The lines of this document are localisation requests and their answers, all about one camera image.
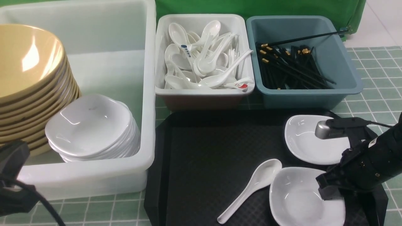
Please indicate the stack of white dishes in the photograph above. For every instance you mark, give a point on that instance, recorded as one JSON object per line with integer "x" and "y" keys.
{"x": 93, "y": 127}

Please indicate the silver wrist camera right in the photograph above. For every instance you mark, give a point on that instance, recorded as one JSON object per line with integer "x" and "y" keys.
{"x": 353, "y": 128}

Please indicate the white spoon top right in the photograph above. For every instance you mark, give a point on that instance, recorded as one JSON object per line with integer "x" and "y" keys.
{"x": 211, "y": 30}

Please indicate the large translucent white tub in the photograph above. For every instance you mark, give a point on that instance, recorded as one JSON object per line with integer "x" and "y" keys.
{"x": 111, "y": 50}

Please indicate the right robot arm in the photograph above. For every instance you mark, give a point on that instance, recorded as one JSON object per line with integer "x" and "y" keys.
{"x": 392, "y": 135}

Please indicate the stack of tan bowls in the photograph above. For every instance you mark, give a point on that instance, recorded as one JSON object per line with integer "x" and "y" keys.
{"x": 26, "y": 119}

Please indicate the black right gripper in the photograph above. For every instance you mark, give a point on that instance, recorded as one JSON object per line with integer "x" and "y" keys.
{"x": 361, "y": 169}

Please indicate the green backdrop cloth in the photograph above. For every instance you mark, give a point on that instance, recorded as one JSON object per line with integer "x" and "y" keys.
{"x": 342, "y": 13}

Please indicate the white spoon with red label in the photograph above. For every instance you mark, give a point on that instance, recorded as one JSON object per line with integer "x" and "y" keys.
{"x": 241, "y": 84}

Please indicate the white spoon with blue print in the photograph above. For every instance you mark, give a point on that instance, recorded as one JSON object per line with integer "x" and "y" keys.
{"x": 179, "y": 37}

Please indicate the blue chopstick bin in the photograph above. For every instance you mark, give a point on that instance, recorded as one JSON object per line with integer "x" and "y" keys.
{"x": 330, "y": 54}

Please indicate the tan noodle bowl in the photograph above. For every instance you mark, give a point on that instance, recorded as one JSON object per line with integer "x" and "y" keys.
{"x": 29, "y": 56}

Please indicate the white soup spoon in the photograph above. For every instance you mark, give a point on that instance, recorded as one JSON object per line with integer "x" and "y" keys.
{"x": 262, "y": 177}

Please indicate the pile of black chopsticks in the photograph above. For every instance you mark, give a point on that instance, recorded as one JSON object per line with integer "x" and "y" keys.
{"x": 291, "y": 69}

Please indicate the white spoon bin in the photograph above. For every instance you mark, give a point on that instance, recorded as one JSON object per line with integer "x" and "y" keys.
{"x": 175, "y": 74}

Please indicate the long white spoon front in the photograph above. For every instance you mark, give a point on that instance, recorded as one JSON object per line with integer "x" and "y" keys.
{"x": 217, "y": 80}

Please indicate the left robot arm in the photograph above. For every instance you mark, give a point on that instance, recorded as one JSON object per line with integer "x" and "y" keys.
{"x": 15, "y": 196}

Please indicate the white dish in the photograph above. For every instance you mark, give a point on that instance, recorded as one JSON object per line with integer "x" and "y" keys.
{"x": 295, "y": 200}
{"x": 301, "y": 141}

